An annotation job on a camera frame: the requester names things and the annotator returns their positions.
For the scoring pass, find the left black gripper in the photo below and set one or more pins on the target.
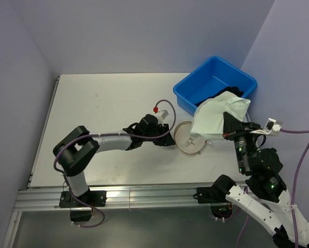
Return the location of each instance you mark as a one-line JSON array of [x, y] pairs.
[[165, 141]]

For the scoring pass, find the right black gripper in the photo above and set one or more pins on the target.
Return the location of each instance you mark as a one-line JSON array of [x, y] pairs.
[[232, 126]]

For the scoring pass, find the pale mint bra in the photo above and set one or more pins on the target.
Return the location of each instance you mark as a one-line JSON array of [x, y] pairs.
[[208, 118]]

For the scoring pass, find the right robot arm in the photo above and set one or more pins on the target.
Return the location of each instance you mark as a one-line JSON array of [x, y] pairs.
[[273, 206]]

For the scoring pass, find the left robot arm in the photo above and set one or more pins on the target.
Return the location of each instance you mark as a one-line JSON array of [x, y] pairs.
[[75, 151]]

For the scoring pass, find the blue plastic bin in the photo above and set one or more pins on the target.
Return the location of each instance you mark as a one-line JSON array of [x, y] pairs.
[[208, 79]]

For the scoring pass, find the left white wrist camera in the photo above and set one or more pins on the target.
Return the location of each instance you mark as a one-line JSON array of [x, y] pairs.
[[160, 114]]

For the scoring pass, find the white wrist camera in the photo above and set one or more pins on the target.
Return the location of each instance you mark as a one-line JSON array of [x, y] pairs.
[[272, 128], [160, 114]]

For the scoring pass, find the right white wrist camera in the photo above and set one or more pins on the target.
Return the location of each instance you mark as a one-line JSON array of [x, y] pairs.
[[272, 128]]

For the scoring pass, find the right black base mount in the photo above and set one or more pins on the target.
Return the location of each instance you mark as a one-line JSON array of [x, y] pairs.
[[211, 195]]

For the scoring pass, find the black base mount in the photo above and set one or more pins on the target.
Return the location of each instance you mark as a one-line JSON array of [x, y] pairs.
[[211, 195], [96, 199]]

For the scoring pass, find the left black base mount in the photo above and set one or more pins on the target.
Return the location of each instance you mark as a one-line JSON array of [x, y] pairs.
[[96, 199]]

